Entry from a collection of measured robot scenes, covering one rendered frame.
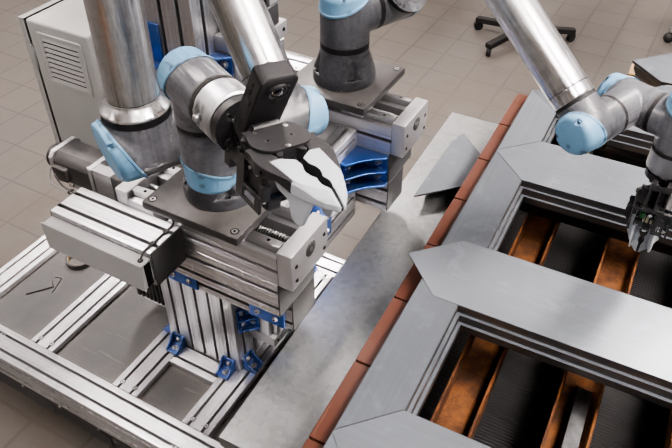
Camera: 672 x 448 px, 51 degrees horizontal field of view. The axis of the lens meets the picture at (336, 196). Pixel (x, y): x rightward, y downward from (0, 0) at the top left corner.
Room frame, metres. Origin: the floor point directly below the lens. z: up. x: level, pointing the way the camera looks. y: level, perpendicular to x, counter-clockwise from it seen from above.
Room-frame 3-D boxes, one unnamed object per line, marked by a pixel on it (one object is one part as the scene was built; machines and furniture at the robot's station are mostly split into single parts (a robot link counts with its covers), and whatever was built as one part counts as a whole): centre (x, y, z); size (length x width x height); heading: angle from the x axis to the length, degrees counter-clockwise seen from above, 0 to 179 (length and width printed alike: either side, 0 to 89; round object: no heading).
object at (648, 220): (1.02, -0.60, 1.06); 0.09 x 0.08 x 0.12; 153
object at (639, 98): (1.09, -0.52, 1.22); 0.11 x 0.11 x 0.08; 40
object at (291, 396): (1.30, -0.16, 0.67); 1.30 x 0.20 x 0.03; 153
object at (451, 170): (1.60, -0.35, 0.70); 0.39 x 0.12 x 0.04; 153
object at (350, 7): (1.52, -0.03, 1.20); 0.13 x 0.12 x 0.14; 130
